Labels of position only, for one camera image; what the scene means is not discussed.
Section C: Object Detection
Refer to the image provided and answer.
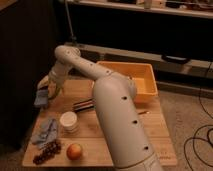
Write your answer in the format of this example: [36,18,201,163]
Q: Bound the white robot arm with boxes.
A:
[48,45,164,171]

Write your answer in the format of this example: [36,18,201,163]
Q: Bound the white round container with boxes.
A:
[60,111,78,131]

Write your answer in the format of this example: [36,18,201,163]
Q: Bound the yellow plastic tray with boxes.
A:
[98,61,158,103]

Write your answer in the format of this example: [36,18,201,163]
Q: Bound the low wooden shelf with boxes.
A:
[63,41,213,79]

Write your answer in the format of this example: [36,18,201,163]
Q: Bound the orange apple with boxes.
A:
[66,143,82,160]

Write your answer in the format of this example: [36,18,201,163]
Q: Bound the dark grape bunch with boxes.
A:
[33,140,61,165]

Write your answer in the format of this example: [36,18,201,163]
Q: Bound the black floor cables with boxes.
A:
[183,61,213,171]

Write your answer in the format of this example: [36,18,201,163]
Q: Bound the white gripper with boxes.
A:
[37,64,69,99]

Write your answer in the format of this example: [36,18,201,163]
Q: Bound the upper shelf with clutter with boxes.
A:
[59,0,213,19]

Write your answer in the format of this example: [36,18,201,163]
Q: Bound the black object on shelf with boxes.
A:
[161,55,190,64]

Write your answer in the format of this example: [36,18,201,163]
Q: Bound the wooden table board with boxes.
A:
[32,80,177,168]

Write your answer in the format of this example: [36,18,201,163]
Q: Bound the blue crumpled cloth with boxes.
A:
[31,118,58,149]

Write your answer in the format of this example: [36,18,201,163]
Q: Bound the metal lamp pole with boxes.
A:
[64,0,77,45]

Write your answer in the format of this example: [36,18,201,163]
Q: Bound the blue sponge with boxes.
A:
[34,89,48,108]

